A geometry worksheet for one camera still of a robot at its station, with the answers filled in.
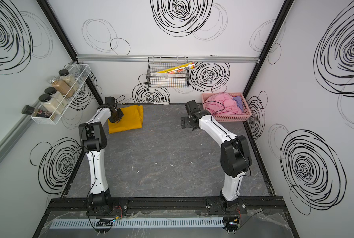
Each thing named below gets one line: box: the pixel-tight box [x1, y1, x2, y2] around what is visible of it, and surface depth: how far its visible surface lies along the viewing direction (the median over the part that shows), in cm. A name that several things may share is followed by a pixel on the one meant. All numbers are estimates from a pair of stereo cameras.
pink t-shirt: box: [204, 92, 244, 116], surface depth 110 cm
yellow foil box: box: [156, 61, 196, 74], surface depth 91 cm
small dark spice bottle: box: [21, 105, 39, 117], surface depth 62 cm
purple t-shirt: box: [233, 96, 244, 112], surface depth 117 cm
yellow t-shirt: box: [108, 105, 144, 135], surface depth 109 cm
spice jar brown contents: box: [48, 76, 75, 99], surface depth 75 cm
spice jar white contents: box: [44, 86, 69, 108], surface depth 70 cm
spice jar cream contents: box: [41, 97, 65, 116], surface depth 68 cm
